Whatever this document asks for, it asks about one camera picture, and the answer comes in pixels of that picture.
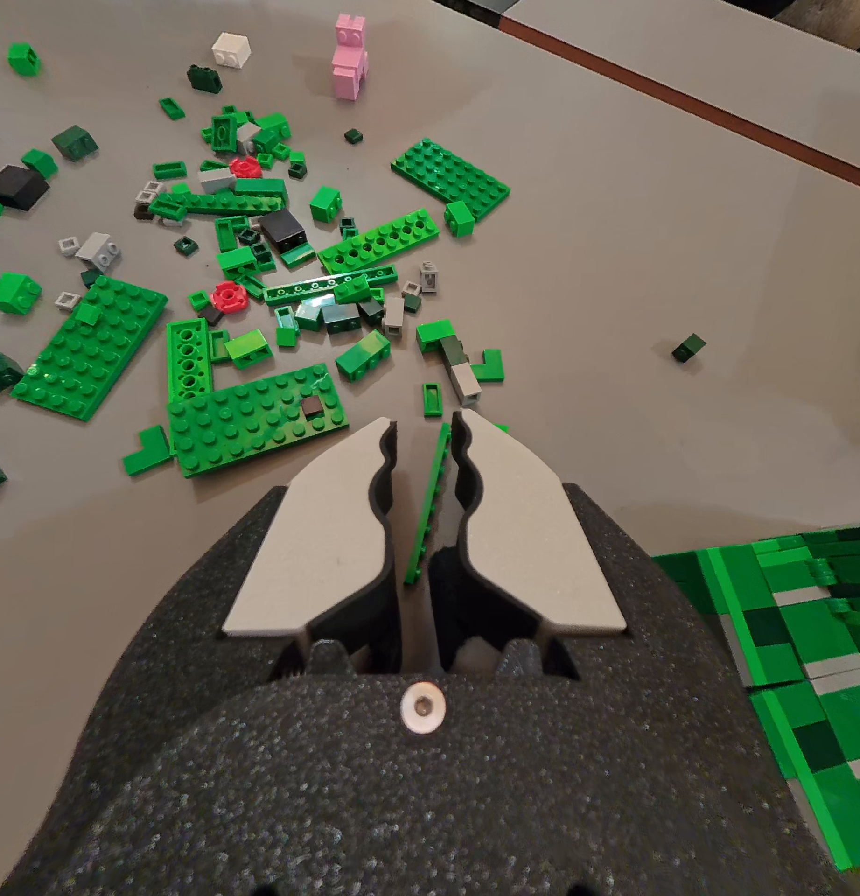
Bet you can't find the small white toy brick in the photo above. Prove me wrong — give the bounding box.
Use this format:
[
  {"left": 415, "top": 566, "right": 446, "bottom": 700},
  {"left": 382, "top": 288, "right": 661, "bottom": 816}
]
[{"left": 211, "top": 33, "right": 253, "bottom": 70}]

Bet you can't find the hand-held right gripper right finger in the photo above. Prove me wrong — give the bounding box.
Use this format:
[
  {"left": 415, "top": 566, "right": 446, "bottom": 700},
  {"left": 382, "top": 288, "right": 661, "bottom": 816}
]
[{"left": 427, "top": 409, "right": 628, "bottom": 676}]

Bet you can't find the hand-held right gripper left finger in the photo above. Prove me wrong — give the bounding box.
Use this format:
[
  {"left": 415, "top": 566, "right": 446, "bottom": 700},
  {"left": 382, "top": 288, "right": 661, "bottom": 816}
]
[{"left": 222, "top": 418, "right": 403, "bottom": 676}]

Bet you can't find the grey toy brick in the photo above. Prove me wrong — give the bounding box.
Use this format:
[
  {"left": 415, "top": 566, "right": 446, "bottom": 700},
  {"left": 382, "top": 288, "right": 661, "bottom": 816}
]
[{"left": 76, "top": 232, "right": 120, "bottom": 273}]

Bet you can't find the green blocky toy figure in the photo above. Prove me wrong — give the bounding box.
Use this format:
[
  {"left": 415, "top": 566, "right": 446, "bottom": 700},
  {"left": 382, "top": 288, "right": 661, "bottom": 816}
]
[{"left": 650, "top": 524, "right": 860, "bottom": 872}]

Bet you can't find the long narrow green toy plate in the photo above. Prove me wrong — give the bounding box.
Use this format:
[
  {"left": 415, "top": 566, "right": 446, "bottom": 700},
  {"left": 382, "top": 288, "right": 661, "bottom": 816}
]
[{"left": 403, "top": 422, "right": 453, "bottom": 587}]

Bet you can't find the green sloped toy brick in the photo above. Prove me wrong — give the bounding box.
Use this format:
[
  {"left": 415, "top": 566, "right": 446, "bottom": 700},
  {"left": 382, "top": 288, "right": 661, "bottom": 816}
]
[{"left": 0, "top": 272, "right": 42, "bottom": 315}]

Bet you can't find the short green toy plate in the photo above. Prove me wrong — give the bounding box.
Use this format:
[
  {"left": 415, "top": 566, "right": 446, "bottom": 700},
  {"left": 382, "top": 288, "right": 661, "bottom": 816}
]
[{"left": 318, "top": 208, "right": 441, "bottom": 275}]

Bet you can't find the large green toy plate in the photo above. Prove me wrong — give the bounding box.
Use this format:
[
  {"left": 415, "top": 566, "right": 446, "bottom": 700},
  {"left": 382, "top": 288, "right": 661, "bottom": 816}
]
[
  {"left": 165, "top": 363, "right": 350, "bottom": 478},
  {"left": 10, "top": 275, "right": 169, "bottom": 422},
  {"left": 391, "top": 138, "right": 511, "bottom": 209}
]

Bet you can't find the narrow green holed toy plate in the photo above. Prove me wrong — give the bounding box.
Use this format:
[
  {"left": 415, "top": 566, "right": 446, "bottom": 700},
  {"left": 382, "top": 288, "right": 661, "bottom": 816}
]
[{"left": 264, "top": 265, "right": 399, "bottom": 307}]

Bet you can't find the black toy tile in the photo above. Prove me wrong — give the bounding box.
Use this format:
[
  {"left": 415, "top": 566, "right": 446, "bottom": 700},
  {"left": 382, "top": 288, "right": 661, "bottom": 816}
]
[{"left": 259, "top": 209, "right": 308, "bottom": 254}]

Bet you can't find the grey desk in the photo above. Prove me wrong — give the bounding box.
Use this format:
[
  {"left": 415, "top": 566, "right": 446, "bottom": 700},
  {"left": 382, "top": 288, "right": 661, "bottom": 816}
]
[{"left": 0, "top": 0, "right": 860, "bottom": 896}]

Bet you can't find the pile of green toy bricks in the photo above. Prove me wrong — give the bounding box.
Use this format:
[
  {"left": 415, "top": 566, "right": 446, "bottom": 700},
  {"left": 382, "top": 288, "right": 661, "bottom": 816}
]
[{"left": 0, "top": 64, "right": 506, "bottom": 494}]

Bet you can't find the pink toy pig figure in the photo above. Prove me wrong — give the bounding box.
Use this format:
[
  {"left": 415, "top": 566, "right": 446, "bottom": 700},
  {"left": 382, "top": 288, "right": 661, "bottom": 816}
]
[{"left": 332, "top": 13, "right": 370, "bottom": 101}]

